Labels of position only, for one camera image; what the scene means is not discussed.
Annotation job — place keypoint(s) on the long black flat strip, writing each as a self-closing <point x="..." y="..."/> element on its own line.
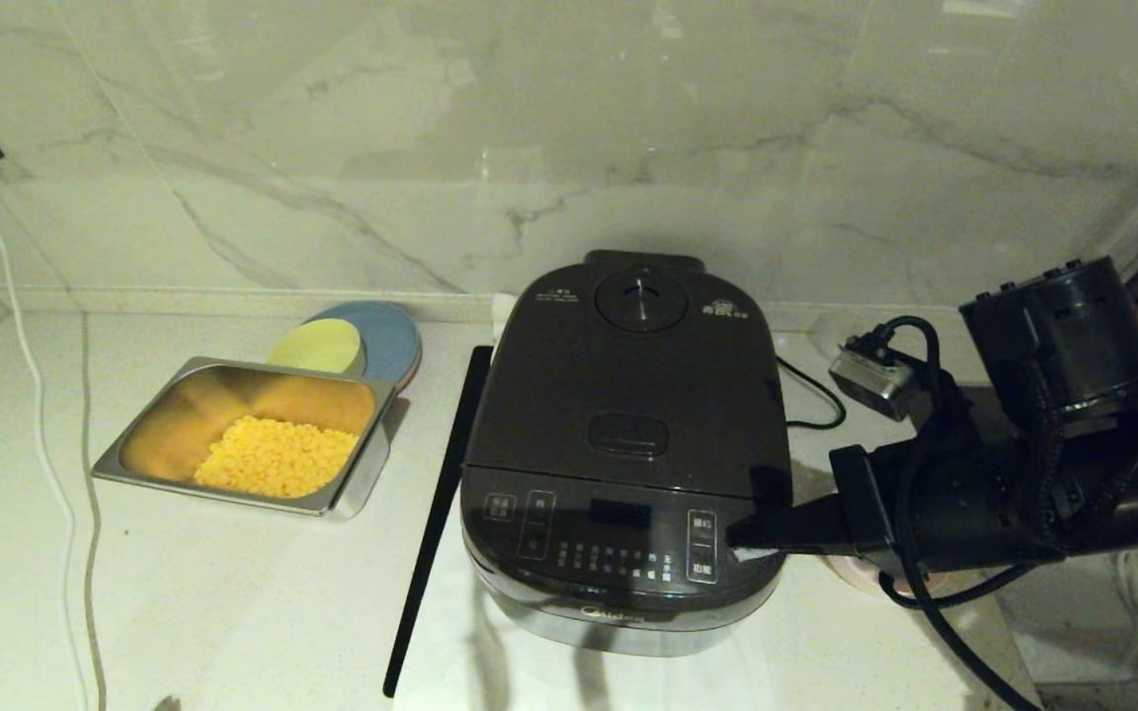
<point x="436" y="523"/>

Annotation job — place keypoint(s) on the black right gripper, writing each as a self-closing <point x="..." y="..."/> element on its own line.
<point x="870" y="509"/>

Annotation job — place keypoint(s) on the blue plate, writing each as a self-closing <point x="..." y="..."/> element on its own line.
<point x="391" y="341"/>

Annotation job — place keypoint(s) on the yellow-green small dish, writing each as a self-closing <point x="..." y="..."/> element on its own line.
<point x="317" y="346"/>

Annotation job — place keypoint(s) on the black rice cooker lid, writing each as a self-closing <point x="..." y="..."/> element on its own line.
<point x="628" y="385"/>

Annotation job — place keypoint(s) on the black rice cooker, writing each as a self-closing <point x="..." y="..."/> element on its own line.
<point x="450" y="652"/>

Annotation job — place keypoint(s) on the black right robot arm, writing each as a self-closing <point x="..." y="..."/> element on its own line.
<point x="1073" y="474"/>

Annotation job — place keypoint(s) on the yellow corn kernels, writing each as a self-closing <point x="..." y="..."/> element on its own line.
<point x="278" y="456"/>

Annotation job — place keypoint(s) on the stainless steel tray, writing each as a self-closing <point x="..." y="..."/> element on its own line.
<point x="184" y="415"/>

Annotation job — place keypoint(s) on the pink bowl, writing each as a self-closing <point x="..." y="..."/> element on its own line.
<point x="851" y="575"/>

